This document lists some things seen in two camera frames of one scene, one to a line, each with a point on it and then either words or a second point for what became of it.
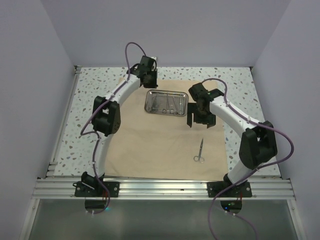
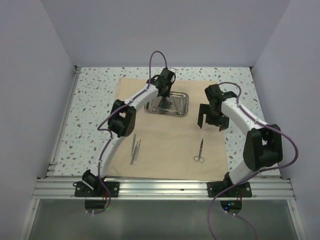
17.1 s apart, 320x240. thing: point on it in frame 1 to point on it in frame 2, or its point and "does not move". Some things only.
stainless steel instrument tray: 166,102 does not move
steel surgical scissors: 198,158 does not move
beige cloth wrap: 157,148 does not move
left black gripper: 154,84 to 166,94
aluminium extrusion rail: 163,188 does not move
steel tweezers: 181,111 to 133,159
